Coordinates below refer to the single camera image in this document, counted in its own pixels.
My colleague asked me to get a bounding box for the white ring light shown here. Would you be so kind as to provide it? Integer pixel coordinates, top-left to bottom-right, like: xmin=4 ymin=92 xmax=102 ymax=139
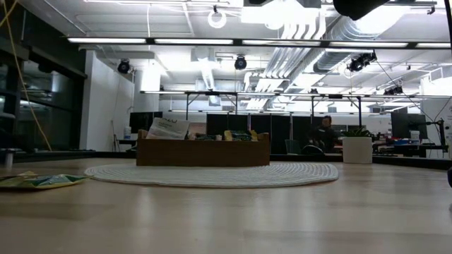
xmin=207 ymin=7 xmax=228 ymax=29

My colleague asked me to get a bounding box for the white round woven mat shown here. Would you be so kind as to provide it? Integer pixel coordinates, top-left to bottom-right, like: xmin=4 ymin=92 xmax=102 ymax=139
xmin=83 ymin=161 xmax=340 ymax=188

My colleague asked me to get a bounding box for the silver ceiling duct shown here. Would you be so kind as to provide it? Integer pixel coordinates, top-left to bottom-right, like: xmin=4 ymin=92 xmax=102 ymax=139
xmin=312 ymin=49 xmax=354 ymax=75

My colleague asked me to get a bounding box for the small black ceiling spotlight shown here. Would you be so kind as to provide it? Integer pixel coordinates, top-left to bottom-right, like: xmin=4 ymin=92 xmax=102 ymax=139
xmin=383 ymin=85 xmax=404 ymax=96

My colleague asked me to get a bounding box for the black aluminium table frame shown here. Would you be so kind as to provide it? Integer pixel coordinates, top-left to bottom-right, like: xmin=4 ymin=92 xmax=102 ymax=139
xmin=0 ymin=150 xmax=452 ymax=171

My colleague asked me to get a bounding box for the black workbench frame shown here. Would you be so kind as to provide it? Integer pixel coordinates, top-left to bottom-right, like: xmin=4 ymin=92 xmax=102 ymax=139
xmin=185 ymin=90 xmax=363 ymax=142

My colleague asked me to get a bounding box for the small grey post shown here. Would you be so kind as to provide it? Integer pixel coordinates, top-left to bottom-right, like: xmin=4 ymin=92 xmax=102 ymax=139
xmin=2 ymin=147 xmax=15 ymax=169

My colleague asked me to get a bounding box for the black monitor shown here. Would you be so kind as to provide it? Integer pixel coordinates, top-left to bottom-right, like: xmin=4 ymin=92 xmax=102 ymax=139
xmin=391 ymin=111 xmax=428 ymax=140
xmin=129 ymin=111 xmax=164 ymax=134

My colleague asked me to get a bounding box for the long linear ceiling light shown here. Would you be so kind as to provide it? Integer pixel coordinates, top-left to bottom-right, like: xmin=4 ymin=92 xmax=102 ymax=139
xmin=66 ymin=37 xmax=452 ymax=49

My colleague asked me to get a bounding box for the yellow cable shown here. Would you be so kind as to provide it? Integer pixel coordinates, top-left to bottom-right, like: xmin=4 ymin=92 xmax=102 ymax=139
xmin=0 ymin=0 xmax=53 ymax=152

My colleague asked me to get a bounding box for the white orange Tazo tea packet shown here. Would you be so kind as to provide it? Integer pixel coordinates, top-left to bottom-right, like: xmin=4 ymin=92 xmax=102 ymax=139
xmin=146 ymin=117 xmax=191 ymax=140

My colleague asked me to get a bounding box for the black ceiling spotlight cluster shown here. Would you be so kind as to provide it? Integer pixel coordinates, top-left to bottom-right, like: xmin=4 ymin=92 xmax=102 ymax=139
xmin=345 ymin=51 xmax=378 ymax=73

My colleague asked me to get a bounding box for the person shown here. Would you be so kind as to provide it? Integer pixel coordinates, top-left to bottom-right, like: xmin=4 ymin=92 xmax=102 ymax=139
xmin=307 ymin=115 xmax=342 ymax=155

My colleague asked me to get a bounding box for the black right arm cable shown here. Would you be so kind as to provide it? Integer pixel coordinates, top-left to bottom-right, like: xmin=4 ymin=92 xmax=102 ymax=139
xmin=446 ymin=0 xmax=452 ymax=57

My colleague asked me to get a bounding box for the white pot with plant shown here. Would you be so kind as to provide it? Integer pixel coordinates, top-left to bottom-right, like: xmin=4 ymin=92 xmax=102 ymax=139
xmin=341 ymin=126 xmax=374 ymax=164

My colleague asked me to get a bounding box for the black office chair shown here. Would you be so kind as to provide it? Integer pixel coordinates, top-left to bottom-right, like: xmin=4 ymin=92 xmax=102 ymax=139
xmin=302 ymin=144 xmax=326 ymax=156

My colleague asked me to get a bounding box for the black office desk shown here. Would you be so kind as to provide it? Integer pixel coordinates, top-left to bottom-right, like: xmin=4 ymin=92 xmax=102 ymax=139
xmin=374 ymin=143 xmax=450 ymax=159

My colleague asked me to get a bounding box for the brown wooden tea box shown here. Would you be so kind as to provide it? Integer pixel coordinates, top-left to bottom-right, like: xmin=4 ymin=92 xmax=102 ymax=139
xmin=136 ymin=128 xmax=271 ymax=167

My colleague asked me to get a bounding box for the yellow green tea packet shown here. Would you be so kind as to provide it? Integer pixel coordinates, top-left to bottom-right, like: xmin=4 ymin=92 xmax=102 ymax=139
xmin=223 ymin=129 xmax=259 ymax=142
xmin=0 ymin=171 xmax=89 ymax=191

